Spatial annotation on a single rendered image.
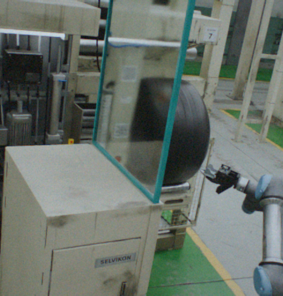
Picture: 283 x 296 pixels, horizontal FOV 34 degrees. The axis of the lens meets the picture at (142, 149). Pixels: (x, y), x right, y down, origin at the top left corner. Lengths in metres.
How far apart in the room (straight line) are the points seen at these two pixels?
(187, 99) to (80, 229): 1.12
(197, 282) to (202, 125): 1.43
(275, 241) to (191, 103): 0.80
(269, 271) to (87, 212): 0.86
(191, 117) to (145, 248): 0.91
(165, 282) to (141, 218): 1.86
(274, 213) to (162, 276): 1.52
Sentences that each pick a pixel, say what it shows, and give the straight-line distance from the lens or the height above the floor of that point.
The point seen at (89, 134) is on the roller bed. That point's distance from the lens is 2.76.
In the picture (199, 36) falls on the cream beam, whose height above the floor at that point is 1.68.
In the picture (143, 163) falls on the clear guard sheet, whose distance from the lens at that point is 1.60.
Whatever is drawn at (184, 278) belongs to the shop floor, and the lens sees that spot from 3.46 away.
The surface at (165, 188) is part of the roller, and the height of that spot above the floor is 0.91.
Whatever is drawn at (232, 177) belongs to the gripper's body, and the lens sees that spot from 2.46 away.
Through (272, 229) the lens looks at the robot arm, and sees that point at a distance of 2.06.
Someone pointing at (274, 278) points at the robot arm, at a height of 0.93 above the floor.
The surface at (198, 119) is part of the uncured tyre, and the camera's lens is 2.35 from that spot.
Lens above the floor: 1.97
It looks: 20 degrees down
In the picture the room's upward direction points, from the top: 9 degrees clockwise
